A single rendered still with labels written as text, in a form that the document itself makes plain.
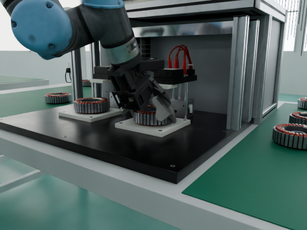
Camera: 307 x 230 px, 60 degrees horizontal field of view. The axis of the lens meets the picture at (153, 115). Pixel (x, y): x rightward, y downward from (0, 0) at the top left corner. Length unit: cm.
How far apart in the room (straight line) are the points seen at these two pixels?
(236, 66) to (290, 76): 637
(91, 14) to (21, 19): 17
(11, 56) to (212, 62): 513
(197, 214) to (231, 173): 13
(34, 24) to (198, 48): 61
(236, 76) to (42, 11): 48
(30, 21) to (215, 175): 38
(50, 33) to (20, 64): 547
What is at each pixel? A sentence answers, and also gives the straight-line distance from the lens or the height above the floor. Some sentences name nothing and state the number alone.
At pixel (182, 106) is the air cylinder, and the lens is 81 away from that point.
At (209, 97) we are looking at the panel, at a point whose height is 82.
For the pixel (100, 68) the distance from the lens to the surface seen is 90.
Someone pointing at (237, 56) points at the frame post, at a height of 96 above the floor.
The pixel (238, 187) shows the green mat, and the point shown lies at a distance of 47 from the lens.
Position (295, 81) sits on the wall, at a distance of 706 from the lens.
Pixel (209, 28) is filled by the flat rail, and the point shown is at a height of 103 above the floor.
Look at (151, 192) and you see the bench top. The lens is 45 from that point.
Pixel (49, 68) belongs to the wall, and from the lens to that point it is 621.
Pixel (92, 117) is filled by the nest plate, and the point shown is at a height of 78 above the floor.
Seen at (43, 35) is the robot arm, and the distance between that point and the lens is 41.
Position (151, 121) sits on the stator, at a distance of 67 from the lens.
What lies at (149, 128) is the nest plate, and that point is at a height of 78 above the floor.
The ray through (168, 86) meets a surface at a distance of 72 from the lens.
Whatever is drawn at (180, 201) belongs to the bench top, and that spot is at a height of 75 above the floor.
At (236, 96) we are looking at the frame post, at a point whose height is 86.
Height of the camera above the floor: 97
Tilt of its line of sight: 13 degrees down
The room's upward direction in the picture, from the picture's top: straight up
